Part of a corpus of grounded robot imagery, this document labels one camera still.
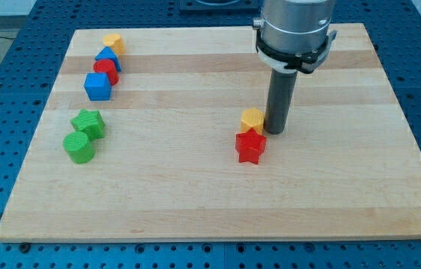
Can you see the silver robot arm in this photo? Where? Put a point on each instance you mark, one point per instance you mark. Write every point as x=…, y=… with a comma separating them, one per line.
x=294, y=26

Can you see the yellow hexagon block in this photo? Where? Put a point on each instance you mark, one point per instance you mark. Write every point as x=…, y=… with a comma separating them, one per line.
x=252, y=118

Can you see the red circle block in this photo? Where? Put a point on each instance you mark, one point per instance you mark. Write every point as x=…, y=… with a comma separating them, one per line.
x=108, y=67

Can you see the green circle block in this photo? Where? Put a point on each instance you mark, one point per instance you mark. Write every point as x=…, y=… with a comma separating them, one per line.
x=78, y=147

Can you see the red star block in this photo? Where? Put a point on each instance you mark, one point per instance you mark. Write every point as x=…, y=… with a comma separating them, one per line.
x=250, y=146

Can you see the wooden board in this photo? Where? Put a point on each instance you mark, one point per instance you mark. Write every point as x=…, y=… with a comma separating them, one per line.
x=347, y=166

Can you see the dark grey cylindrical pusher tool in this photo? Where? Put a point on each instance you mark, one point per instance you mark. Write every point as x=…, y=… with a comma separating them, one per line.
x=279, y=97

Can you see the green star block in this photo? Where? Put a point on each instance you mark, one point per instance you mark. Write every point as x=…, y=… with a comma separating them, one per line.
x=89, y=122

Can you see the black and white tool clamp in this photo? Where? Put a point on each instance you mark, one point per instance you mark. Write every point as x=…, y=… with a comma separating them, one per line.
x=288, y=63

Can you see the blue cube block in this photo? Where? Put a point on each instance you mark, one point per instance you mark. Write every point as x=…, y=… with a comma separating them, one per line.
x=97, y=86

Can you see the blue triangle block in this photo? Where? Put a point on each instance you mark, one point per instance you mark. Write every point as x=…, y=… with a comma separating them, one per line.
x=107, y=53

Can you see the yellow heart block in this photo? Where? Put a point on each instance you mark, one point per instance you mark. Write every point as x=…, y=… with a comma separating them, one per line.
x=115, y=43

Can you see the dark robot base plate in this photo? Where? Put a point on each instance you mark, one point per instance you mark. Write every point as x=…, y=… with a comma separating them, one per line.
x=219, y=6

